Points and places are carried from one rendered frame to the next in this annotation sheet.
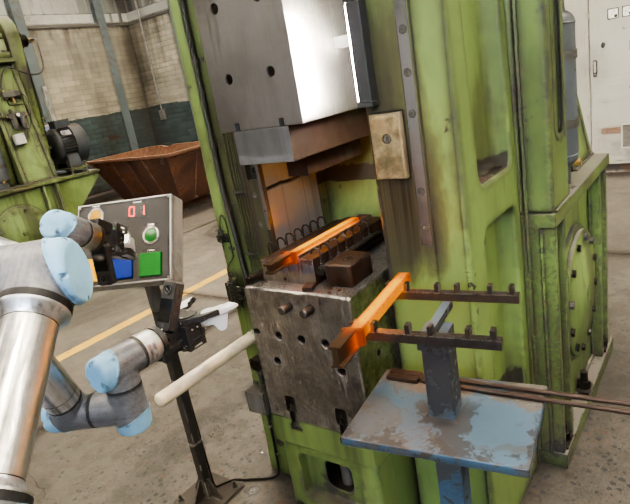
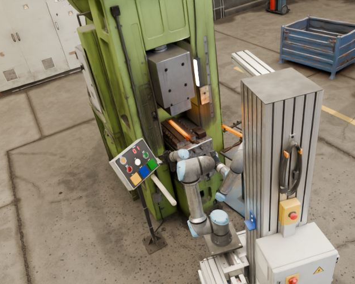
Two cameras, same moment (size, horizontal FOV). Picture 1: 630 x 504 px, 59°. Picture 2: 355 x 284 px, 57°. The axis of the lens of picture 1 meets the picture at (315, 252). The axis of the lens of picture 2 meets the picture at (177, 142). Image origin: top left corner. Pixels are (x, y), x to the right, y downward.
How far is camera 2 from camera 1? 2.60 m
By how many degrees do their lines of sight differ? 57
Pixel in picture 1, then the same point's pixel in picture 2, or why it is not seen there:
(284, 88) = (190, 88)
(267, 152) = (182, 109)
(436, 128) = (214, 86)
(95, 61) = not seen: outside the picture
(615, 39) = (61, 11)
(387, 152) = (204, 96)
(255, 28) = (181, 73)
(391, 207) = (203, 111)
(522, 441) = not seen: hidden behind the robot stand
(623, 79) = (70, 29)
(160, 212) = (143, 146)
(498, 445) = not seen: hidden behind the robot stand
